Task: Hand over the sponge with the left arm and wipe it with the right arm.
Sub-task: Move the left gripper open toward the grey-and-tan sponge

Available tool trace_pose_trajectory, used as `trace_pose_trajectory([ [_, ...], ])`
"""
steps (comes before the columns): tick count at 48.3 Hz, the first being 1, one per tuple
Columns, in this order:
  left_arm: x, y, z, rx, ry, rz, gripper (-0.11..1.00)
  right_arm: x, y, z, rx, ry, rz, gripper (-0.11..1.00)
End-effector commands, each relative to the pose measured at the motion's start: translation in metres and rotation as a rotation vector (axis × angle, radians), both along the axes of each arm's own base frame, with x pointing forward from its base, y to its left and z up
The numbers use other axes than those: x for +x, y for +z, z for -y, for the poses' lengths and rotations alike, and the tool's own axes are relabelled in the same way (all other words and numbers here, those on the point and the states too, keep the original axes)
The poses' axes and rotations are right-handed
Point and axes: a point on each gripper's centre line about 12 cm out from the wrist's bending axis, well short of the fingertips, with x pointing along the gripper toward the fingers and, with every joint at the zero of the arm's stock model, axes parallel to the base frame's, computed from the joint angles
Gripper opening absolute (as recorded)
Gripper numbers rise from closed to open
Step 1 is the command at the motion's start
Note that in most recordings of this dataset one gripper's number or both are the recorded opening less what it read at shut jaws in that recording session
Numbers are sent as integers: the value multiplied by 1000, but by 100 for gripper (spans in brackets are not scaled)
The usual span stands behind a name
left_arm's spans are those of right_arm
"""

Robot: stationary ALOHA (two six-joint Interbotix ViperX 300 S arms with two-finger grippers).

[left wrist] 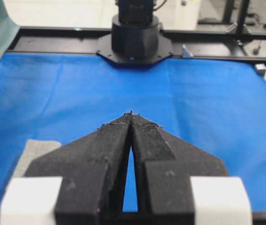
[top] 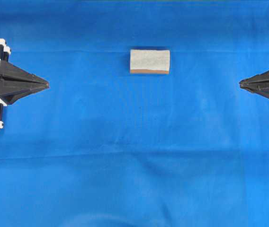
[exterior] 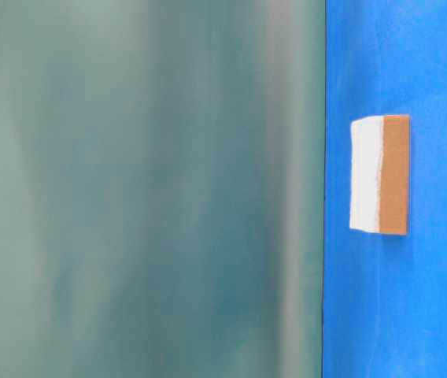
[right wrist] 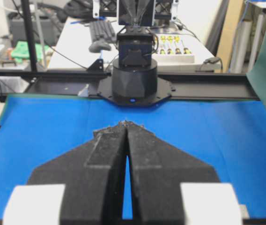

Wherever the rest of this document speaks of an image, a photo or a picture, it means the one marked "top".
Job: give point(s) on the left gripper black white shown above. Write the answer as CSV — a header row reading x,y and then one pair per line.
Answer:
x,y
25,84

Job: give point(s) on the blue table cloth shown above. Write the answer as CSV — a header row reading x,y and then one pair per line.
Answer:
x,y
102,147

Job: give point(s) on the brown and white sponge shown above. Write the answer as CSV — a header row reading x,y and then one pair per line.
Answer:
x,y
149,61

